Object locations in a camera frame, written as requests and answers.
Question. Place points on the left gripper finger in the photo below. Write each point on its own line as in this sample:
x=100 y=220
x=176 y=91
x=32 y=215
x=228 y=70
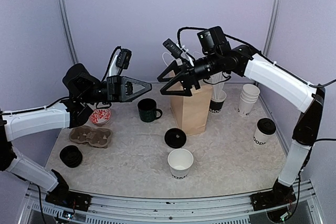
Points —
x=131 y=96
x=134 y=84

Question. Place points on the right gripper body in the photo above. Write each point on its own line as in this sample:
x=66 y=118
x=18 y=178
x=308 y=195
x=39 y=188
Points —
x=190 y=72

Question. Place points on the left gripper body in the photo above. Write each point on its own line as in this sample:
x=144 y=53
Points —
x=114 y=88

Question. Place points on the brown paper bag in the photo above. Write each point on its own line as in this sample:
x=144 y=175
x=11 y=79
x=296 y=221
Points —
x=190 y=113

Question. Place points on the black cup lid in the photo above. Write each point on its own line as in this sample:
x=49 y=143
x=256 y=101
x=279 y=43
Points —
x=175 y=138
x=266 y=126

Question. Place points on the white paper cup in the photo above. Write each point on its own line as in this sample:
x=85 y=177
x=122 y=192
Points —
x=260 y=138
x=180 y=161

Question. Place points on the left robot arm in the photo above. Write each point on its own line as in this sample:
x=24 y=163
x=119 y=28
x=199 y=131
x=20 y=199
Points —
x=66 y=113

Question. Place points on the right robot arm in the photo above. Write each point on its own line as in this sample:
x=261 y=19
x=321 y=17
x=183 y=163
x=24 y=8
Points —
x=247 y=61

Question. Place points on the dark green mug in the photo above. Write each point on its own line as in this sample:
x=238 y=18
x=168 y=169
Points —
x=148 y=110

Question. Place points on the red patterned bowl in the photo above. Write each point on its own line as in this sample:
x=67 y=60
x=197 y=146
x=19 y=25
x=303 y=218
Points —
x=100 y=117

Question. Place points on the black cup with straws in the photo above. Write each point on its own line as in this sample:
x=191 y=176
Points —
x=218 y=96

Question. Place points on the cardboard cup carrier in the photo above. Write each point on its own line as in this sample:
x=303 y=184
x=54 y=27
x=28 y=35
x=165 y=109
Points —
x=95 y=137

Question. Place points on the stack of white cups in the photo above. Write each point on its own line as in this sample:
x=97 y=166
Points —
x=248 y=97

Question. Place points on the stack of black lids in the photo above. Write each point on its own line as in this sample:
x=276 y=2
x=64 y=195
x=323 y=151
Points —
x=71 y=156

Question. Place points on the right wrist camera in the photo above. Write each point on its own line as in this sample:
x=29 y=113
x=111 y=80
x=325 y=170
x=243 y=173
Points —
x=177 y=51

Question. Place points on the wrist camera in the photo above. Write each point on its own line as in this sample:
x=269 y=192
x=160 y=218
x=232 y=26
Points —
x=119 y=61
x=177 y=51

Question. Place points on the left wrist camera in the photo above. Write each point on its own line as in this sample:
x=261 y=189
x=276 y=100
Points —
x=119 y=61

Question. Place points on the left aluminium frame post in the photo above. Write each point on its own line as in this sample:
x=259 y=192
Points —
x=67 y=31

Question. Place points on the aluminium frame post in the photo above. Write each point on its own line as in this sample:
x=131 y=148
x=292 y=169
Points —
x=271 y=26
x=67 y=31

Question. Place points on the right aluminium frame post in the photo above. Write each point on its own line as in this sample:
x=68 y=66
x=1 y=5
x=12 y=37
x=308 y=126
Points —
x=271 y=26

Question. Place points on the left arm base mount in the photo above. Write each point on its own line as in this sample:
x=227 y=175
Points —
x=69 y=199

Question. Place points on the front aluminium rail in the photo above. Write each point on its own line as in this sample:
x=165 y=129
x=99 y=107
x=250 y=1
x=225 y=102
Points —
x=114 y=209

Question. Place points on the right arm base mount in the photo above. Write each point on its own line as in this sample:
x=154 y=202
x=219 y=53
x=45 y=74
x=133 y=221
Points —
x=272 y=198

